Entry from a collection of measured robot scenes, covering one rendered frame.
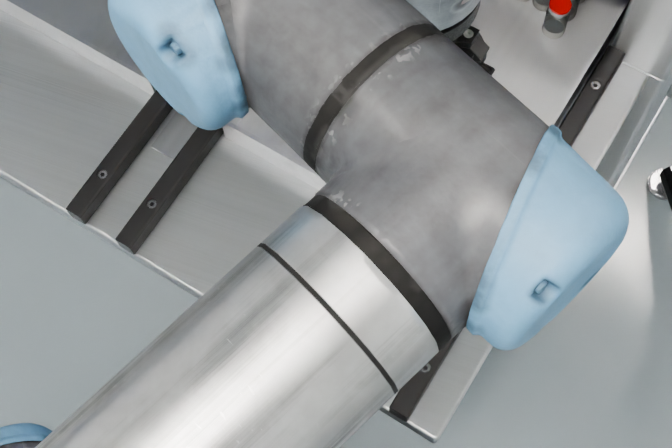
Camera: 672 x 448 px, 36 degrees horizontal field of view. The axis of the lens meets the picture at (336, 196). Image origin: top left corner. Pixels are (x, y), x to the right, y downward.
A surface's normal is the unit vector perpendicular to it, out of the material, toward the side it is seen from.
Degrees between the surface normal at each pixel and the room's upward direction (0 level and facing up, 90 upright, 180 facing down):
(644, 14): 90
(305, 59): 29
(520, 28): 0
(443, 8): 89
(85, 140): 0
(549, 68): 0
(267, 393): 15
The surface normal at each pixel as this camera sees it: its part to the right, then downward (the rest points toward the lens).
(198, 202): -0.04, -0.37
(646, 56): -0.53, 0.80
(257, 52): -0.60, 0.20
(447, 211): 0.11, -0.11
